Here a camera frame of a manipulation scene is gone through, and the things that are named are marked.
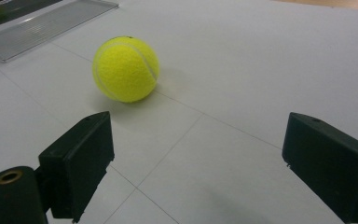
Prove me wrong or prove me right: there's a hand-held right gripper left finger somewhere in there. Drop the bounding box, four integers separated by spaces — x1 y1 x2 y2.
34 110 116 224

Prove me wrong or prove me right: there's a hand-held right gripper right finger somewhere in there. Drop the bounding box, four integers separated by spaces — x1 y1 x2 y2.
281 111 358 224

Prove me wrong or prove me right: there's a yellow tennis ball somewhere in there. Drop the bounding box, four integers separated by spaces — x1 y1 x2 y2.
91 35 161 104

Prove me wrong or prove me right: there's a wooden table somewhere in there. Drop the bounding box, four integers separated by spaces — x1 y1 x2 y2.
273 0 358 12

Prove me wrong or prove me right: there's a clear plastic tray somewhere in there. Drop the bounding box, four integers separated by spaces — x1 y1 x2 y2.
0 0 119 63

